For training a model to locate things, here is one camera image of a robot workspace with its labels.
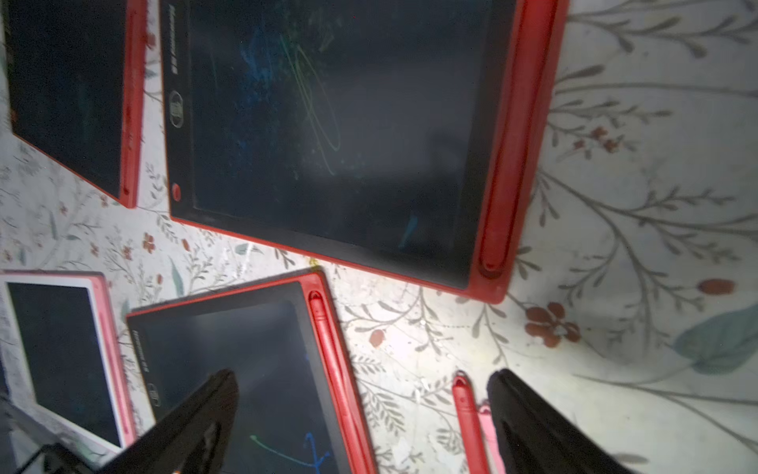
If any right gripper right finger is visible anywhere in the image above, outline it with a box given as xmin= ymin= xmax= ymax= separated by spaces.
xmin=487 ymin=369 xmax=631 ymax=474

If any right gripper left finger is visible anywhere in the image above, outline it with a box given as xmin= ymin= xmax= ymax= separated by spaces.
xmin=98 ymin=369 xmax=239 ymax=473

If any red tablet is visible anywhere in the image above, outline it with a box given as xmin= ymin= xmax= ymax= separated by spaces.
xmin=1 ymin=0 xmax=148 ymax=209
xmin=126 ymin=270 xmax=353 ymax=473
xmin=159 ymin=1 xmax=569 ymax=303

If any red stylus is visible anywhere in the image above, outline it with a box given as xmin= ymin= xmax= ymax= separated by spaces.
xmin=476 ymin=1 xmax=568 ymax=280
xmin=307 ymin=292 xmax=377 ymax=473
xmin=451 ymin=371 xmax=490 ymax=474

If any pink stylus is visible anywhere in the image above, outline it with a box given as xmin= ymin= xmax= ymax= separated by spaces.
xmin=478 ymin=400 xmax=507 ymax=474

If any pink white writing tablet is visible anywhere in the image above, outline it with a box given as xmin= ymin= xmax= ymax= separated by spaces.
xmin=1 ymin=271 xmax=137 ymax=452

